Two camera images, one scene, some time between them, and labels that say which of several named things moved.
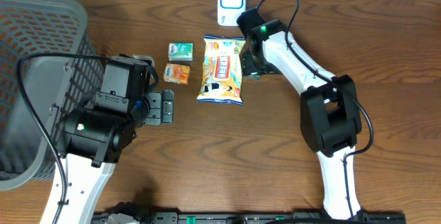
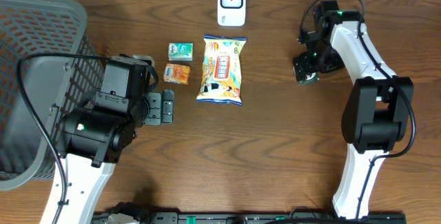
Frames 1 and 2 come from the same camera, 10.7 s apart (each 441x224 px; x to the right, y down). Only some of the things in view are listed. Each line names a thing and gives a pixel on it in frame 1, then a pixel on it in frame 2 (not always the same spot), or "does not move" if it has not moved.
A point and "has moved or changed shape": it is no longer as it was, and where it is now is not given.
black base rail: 262,218 does not move
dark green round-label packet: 255,76 has moved or changed shape
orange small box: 176,73 does not move
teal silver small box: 180,52 does not move
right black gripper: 247,67 → 302,65
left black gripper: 158,114 does not move
